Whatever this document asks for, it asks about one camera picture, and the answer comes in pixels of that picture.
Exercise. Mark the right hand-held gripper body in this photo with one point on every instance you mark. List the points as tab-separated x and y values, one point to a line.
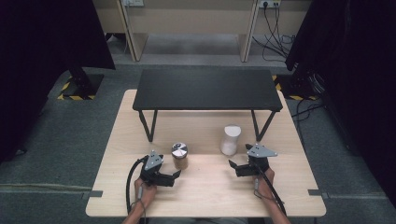
258	152

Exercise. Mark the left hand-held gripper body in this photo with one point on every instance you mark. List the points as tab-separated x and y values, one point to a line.
154	161

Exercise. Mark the glass spice jar silver lid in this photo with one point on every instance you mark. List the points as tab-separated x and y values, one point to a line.
180	155

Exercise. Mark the white salt jar white lid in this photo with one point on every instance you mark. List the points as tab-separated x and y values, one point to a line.
230	140

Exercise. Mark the black metal shelf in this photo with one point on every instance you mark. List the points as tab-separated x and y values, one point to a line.
207	88

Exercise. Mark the person's left hand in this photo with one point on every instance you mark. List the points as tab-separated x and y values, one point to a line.
146	194

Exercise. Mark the person's right hand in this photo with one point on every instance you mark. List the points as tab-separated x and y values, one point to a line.
264	186

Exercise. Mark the gray floor tape strip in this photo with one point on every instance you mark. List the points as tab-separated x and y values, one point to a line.
317	193
93	194

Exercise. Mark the black stand base striped tape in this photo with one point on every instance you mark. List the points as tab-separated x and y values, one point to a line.
295	87
82	85

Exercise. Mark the black curtain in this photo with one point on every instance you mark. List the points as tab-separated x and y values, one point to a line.
358	77
40	62

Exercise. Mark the beige desk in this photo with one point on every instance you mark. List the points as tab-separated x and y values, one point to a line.
193	18

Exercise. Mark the white wall socket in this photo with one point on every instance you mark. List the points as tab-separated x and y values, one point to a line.
134	2
269	3

